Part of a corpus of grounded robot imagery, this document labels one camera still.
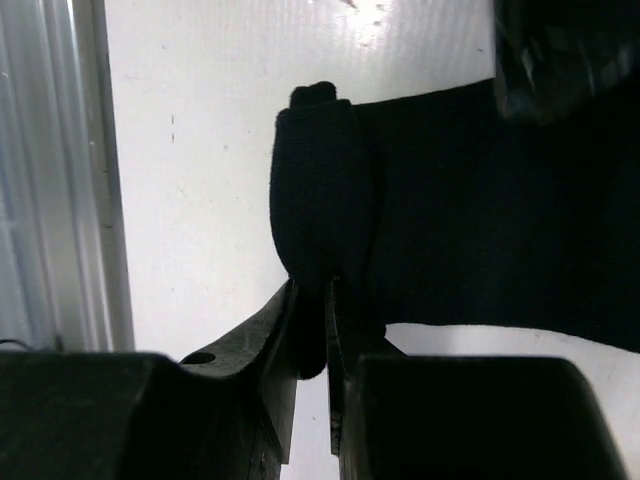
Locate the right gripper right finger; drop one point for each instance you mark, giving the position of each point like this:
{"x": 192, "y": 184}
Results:
{"x": 348, "y": 336}

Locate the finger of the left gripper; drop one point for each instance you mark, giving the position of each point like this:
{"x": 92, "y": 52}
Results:
{"x": 552, "y": 57}

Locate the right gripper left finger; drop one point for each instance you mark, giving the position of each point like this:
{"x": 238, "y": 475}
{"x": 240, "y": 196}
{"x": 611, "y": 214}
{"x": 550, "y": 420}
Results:
{"x": 255, "y": 355}

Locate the black sock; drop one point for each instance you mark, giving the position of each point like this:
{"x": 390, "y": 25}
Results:
{"x": 433, "y": 209}

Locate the aluminium frame rail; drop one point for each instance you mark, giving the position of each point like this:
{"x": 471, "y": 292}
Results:
{"x": 64, "y": 279}

